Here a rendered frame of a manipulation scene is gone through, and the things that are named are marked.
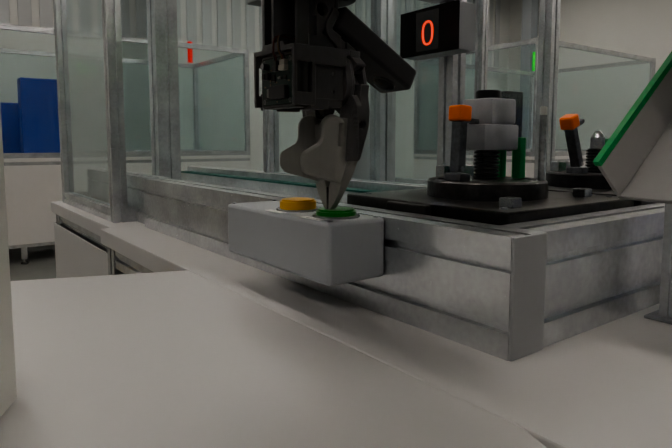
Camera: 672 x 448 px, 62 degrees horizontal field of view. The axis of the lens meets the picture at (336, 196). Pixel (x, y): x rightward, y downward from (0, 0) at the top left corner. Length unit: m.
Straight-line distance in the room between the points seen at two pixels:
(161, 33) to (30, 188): 3.93
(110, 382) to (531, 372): 0.31
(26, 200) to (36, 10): 3.79
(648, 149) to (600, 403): 0.22
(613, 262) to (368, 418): 0.32
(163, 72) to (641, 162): 1.28
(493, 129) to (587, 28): 12.33
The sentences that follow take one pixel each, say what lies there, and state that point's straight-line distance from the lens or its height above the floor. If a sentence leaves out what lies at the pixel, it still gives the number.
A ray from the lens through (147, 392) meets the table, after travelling 0.44.
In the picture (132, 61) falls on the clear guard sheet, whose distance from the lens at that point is 1.85.
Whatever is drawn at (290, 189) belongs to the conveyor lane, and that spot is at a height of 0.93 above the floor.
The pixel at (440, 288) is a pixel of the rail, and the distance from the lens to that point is 0.51.
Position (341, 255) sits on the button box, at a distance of 0.53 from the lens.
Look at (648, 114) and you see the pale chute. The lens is 0.54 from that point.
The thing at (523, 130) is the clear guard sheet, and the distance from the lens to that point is 5.69.
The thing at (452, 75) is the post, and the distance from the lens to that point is 0.92.
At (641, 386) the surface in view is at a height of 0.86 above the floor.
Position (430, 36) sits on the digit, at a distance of 0.90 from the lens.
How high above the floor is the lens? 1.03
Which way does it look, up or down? 5 degrees down
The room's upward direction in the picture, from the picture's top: straight up
